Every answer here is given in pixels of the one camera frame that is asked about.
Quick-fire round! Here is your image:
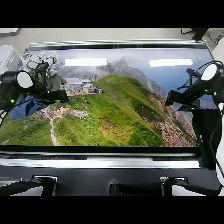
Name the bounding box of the silver frame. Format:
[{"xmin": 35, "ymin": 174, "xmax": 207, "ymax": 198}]
[{"xmin": 0, "ymin": 39, "xmax": 224, "ymax": 197}]

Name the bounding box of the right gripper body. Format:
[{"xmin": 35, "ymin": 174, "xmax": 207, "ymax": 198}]
[{"xmin": 164, "ymin": 87, "xmax": 194, "ymax": 108}]

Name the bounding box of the blue garment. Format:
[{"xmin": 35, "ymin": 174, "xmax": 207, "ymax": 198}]
[{"xmin": 9, "ymin": 94, "xmax": 48, "ymax": 122}]

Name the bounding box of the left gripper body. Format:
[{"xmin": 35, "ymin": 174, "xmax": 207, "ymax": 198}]
[{"xmin": 37, "ymin": 87, "xmax": 70, "ymax": 104}]

